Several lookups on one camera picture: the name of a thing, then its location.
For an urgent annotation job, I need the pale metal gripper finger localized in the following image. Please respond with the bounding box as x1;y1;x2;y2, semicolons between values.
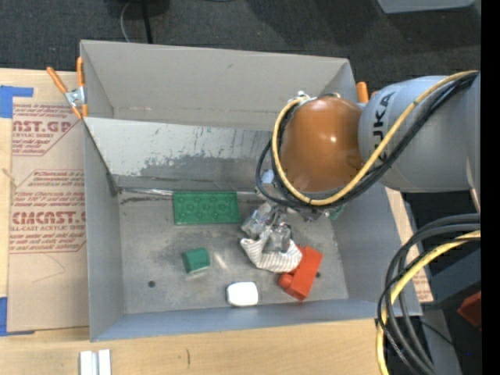
241;212;270;240
267;223;293;254

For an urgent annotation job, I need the white striped cloth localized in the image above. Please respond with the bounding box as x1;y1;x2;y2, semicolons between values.
239;229;304;274

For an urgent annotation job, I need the orange-red toy block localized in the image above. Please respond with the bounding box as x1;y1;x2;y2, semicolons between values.
277;245;324;302

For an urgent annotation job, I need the dark green flat block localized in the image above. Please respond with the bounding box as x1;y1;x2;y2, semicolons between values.
172;191;242;227

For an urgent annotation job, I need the white rounded block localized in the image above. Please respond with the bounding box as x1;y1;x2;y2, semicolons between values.
226;281;260;308

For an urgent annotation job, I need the small green block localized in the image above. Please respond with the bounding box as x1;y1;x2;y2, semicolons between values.
180;247;212;274

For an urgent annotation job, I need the grey metal bin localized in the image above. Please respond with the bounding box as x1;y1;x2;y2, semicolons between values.
79;40;423;343

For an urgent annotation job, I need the brown cardboard board red print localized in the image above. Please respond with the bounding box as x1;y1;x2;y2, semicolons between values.
0;67;91;334

